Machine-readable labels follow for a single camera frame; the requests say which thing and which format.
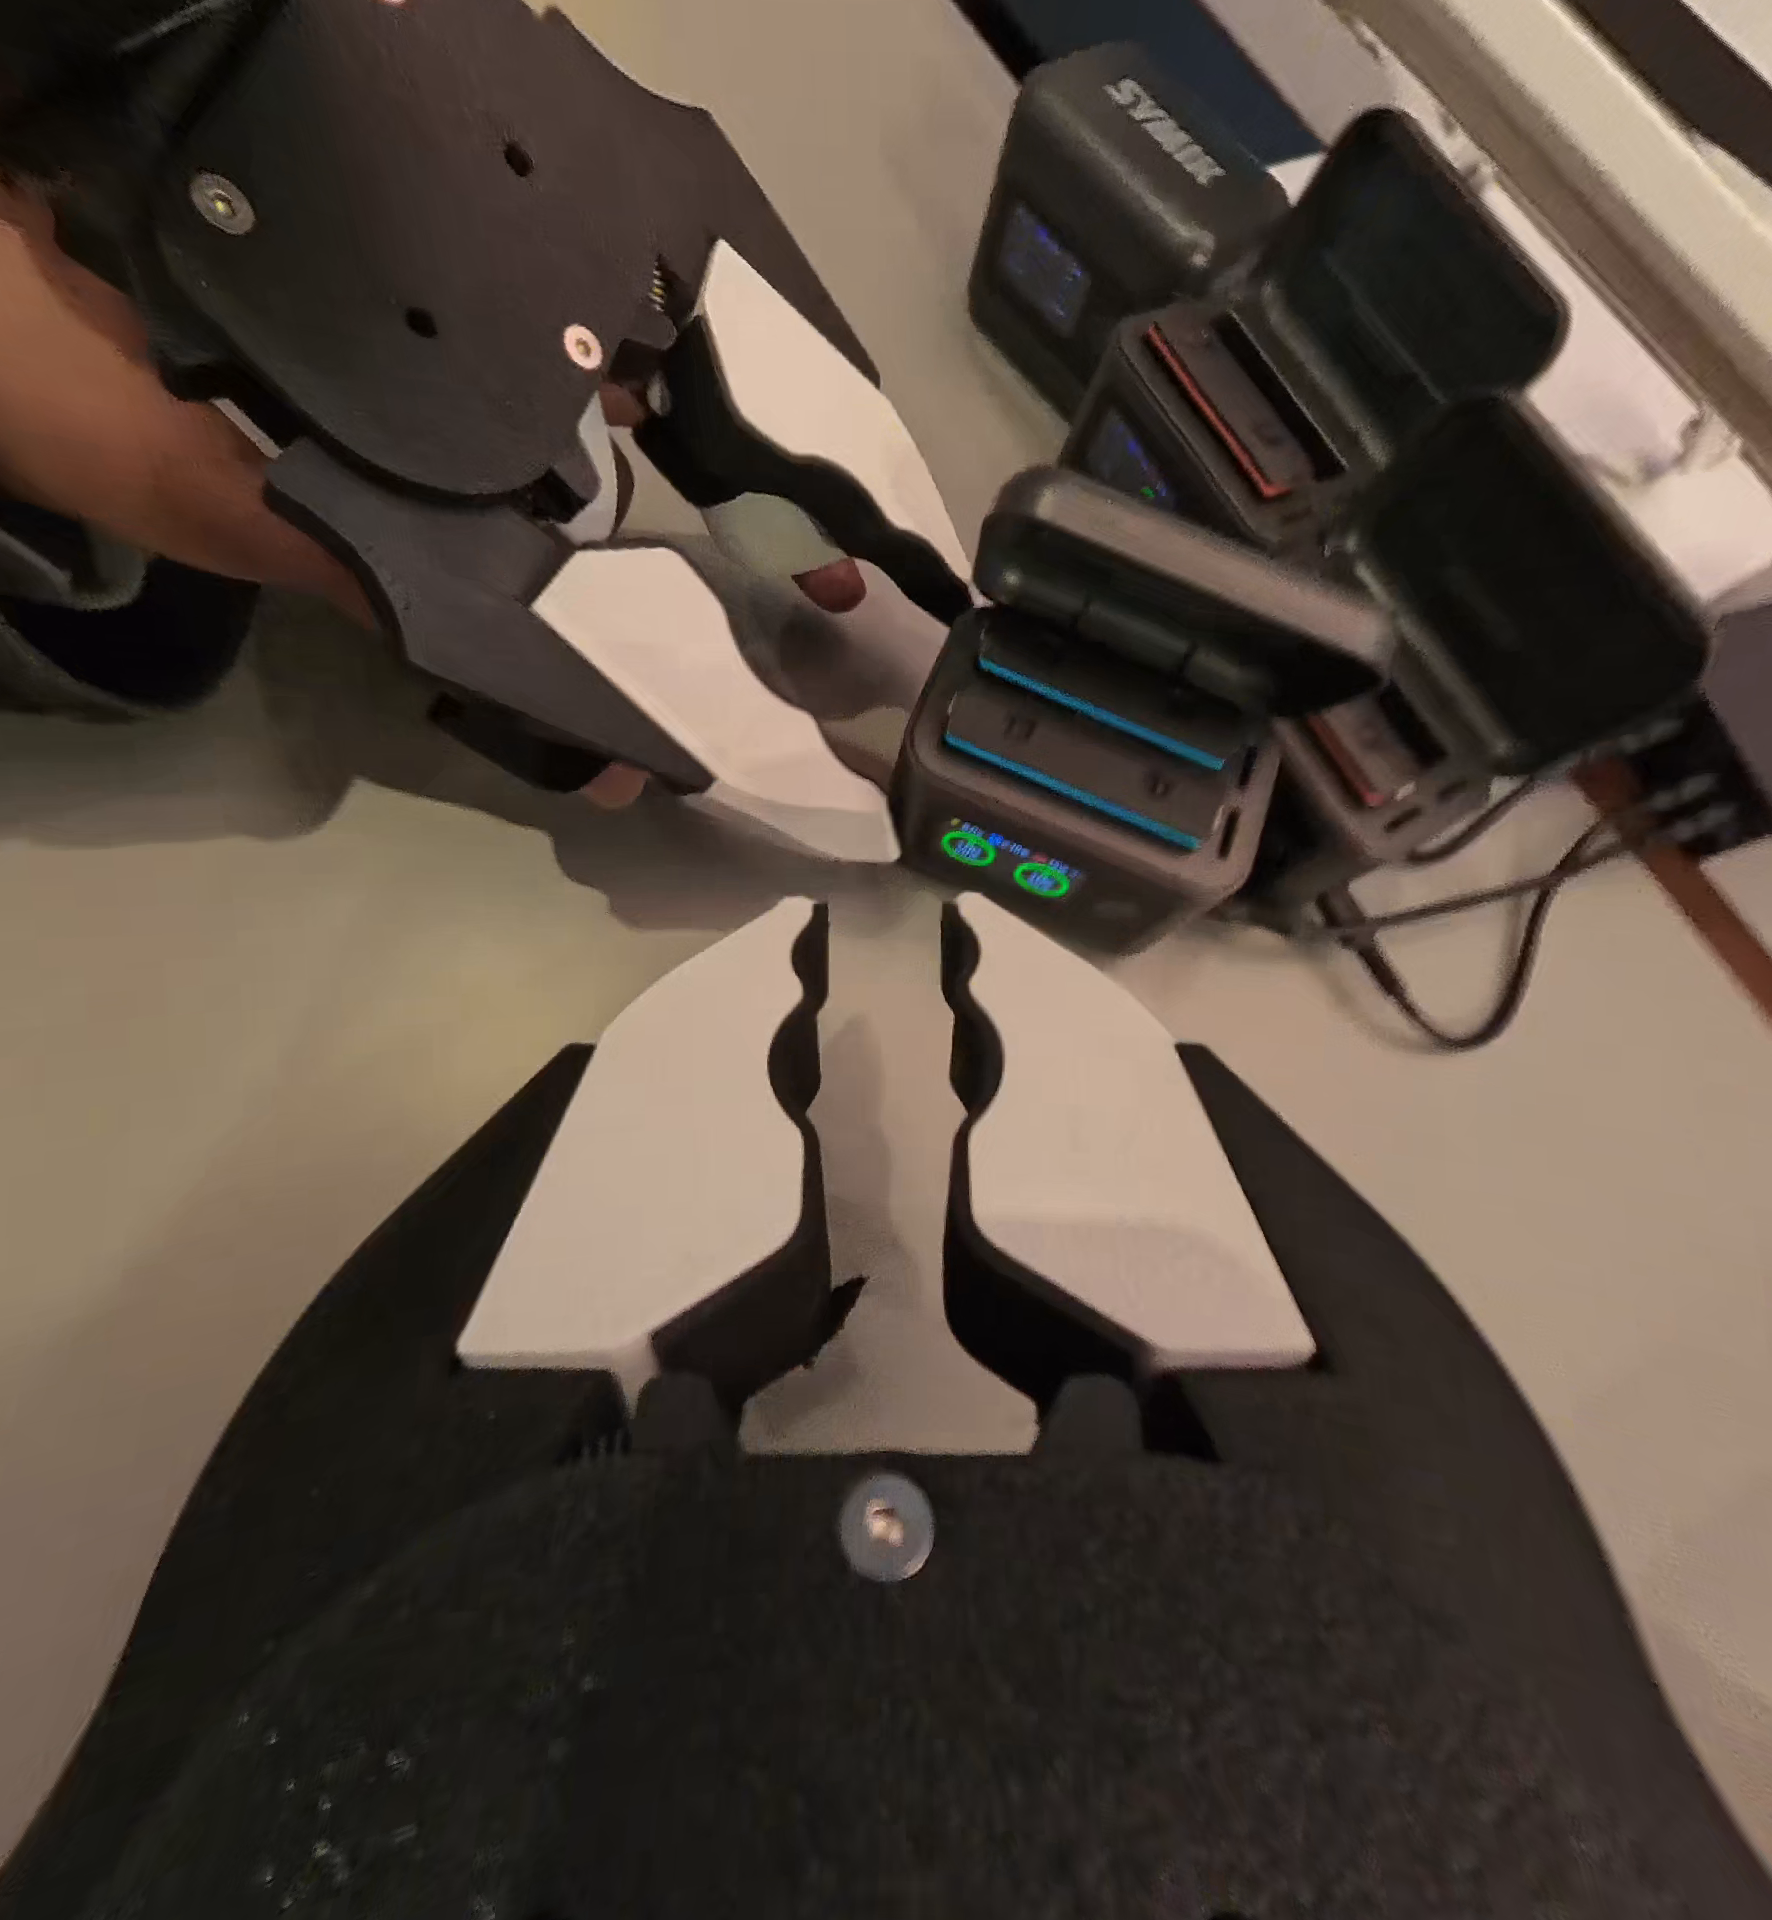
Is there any blue-edged black battery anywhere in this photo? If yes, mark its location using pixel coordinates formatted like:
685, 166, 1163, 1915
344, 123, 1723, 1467
983, 624, 1272, 756
940, 706, 1233, 857

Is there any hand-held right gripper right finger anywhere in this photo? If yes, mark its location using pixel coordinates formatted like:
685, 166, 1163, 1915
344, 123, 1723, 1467
940, 895, 1326, 1381

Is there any person's left hand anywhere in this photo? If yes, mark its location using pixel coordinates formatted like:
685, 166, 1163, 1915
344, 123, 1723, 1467
0, 137, 383, 595

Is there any white stand base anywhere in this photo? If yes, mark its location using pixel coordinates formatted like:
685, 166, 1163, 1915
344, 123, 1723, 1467
1503, 286, 1772, 616

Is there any black charging cable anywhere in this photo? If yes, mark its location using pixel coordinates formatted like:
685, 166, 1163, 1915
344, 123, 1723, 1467
1330, 764, 1615, 1059

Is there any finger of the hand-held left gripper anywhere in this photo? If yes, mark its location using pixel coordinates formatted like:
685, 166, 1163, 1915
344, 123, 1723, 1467
635, 235, 977, 622
527, 526, 924, 877

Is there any black battery charger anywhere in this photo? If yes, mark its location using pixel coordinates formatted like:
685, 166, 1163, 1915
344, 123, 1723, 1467
968, 47, 1322, 405
1262, 400, 1713, 893
891, 465, 1398, 956
1076, 114, 1571, 572

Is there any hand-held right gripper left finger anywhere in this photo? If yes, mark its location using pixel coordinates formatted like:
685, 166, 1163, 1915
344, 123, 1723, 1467
462, 895, 842, 1381

